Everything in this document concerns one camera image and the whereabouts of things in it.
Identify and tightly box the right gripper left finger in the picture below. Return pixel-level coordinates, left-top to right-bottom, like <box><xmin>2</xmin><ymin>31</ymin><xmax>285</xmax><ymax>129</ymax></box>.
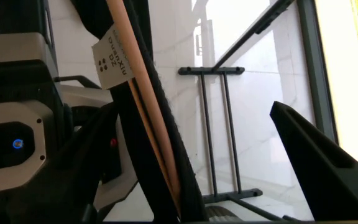
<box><xmin>7</xmin><ymin>102</ymin><xmax>120</xmax><ymax>222</ymax></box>

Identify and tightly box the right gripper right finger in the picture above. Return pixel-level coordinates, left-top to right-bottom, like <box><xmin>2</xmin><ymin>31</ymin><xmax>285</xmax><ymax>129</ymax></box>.
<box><xmin>269</xmin><ymin>101</ymin><xmax>358</xmax><ymax>222</ymax></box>

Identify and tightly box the black garment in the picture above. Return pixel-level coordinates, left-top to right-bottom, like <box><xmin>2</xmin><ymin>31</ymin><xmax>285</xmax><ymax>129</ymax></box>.
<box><xmin>70</xmin><ymin>0</ymin><xmax>209</xmax><ymax>222</ymax></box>

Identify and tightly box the pink clothes hanger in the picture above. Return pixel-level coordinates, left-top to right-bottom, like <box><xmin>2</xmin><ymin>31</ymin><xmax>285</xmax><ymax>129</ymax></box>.
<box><xmin>106</xmin><ymin>0</ymin><xmax>182</xmax><ymax>216</ymax></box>

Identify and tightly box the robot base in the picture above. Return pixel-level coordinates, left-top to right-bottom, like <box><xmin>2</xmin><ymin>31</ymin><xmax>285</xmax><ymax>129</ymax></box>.
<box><xmin>0</xmin><ymin>0</ymin><xmax>139</xmax><ymax>222</ymax></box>

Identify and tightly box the black clothes rack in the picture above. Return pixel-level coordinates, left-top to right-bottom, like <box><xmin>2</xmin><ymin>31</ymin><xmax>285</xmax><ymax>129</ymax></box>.
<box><xmin>178</xmin><ymin>0</ymin><xmax>301</xmax><ymax>222</ymax></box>

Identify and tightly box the window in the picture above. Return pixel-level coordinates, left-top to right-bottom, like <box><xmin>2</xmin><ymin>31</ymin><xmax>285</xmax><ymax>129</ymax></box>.
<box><xmin>296</xmin><ymin>0</ymin><xmax>358</xmax><ymax>178</ymax></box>

